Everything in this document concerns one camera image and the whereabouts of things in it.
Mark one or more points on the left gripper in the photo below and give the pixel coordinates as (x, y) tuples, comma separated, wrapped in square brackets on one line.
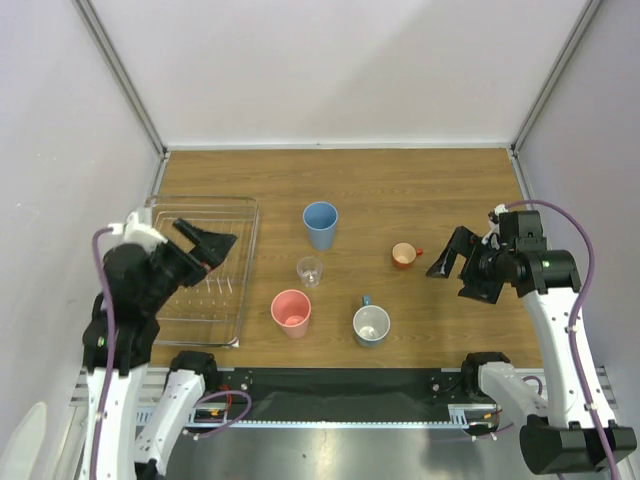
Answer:
[(211, 248)]

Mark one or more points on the small orange cup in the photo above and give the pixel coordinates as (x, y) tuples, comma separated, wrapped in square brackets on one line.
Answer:
[(404, 255)]

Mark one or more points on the clear plastic cup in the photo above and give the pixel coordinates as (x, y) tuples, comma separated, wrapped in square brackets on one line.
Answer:
[(309, 270)]

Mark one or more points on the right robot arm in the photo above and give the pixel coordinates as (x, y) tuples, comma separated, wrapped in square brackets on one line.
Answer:
[(572, 429)]

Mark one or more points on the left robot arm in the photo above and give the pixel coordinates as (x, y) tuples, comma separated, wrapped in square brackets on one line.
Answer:
[(139, 270)]

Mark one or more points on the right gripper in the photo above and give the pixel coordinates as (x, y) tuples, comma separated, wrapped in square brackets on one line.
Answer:
[(473, 270)]

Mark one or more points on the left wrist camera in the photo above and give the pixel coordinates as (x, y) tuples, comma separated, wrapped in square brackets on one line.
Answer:
[(137, 229)]

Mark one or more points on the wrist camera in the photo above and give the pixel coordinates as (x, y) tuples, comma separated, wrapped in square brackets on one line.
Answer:
[(516, 231), (137, 229)]

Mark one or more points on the teal ceramic mug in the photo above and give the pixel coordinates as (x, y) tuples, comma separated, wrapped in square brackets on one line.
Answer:
[(371, 324)]

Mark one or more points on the aluminium frame rail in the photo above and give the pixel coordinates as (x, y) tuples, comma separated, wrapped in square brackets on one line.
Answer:
[(214, 413)]

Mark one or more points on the blue plastic cup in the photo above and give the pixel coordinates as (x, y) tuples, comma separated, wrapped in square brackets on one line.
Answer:
[(320, 219)]

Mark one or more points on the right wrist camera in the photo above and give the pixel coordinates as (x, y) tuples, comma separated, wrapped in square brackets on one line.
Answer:
[(516, 231)]

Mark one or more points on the pink plastic cup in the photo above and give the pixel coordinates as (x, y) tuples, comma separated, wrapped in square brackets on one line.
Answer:
[(291, 310)]

